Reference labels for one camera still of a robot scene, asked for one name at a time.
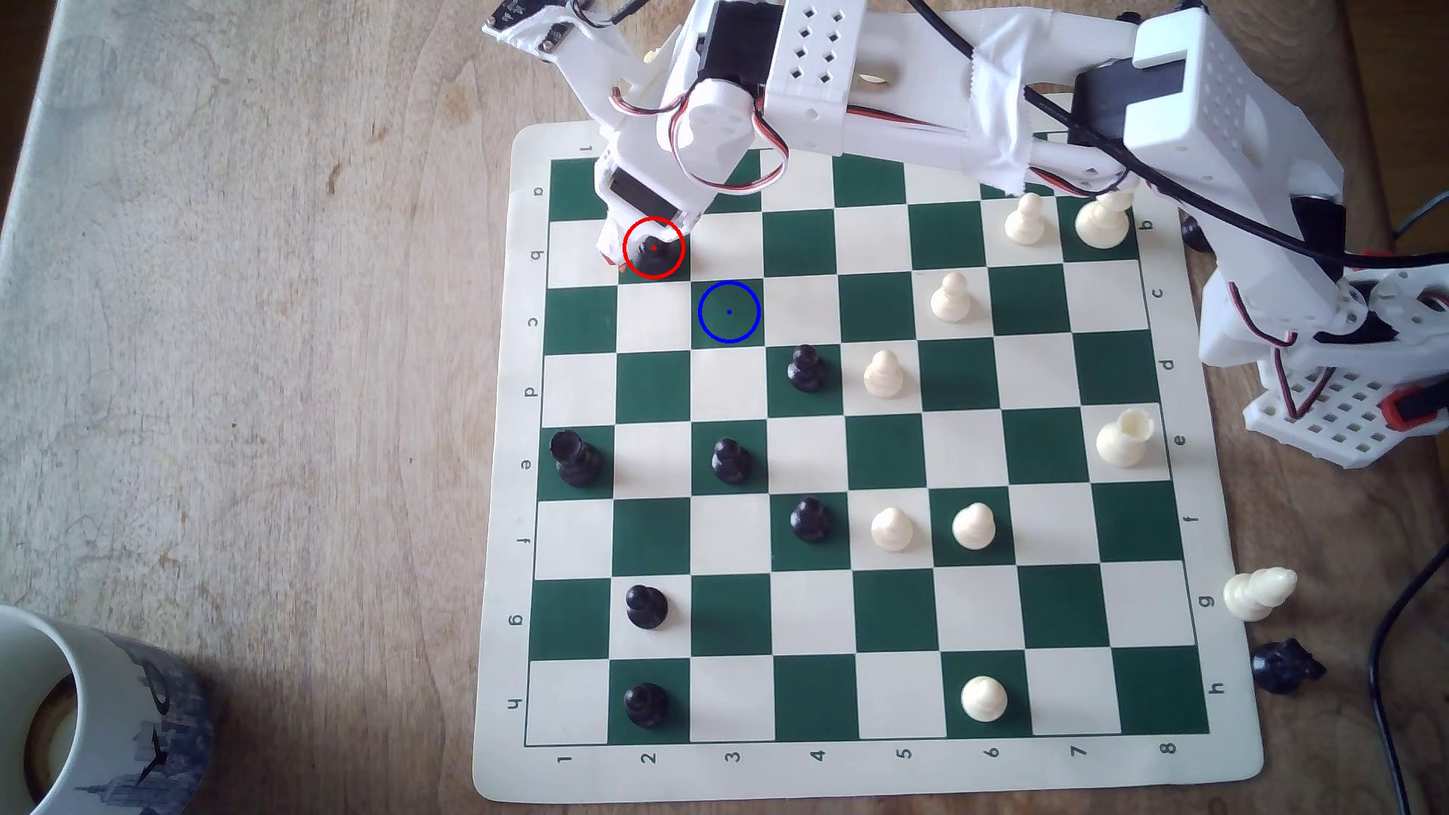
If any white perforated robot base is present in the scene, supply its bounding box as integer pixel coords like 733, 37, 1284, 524
1241, 362, 1449, 472

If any black power cable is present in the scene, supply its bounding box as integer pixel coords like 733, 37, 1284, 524
1366, 543, 1449, 815

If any green white chess mat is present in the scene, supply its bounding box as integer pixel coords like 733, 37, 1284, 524
472, 107, 1266, 807

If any black chess knight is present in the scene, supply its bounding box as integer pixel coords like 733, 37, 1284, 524
1250, 637, 1329, 697

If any white chess rook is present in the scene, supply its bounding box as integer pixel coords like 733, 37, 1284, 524
1094, 408, 1157, 470

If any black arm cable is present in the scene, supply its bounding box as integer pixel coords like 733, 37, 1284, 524
906, 0, 1449, 274

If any large white chess piece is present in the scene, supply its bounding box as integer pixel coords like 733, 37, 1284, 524
1073, 190, 1134, 251

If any white mug skyline print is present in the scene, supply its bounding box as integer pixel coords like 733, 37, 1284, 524
0, 604, 217, 815

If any orange black clamp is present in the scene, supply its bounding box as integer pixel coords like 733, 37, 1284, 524
1386, 381, 1449, 435

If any tall black chess piece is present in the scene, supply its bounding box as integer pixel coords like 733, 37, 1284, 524
628, 229, 685, 280

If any black chess rook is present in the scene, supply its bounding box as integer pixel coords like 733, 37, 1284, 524
548, 428, 606, 491

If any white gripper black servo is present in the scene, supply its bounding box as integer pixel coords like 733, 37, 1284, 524
564, 20, 728, 276

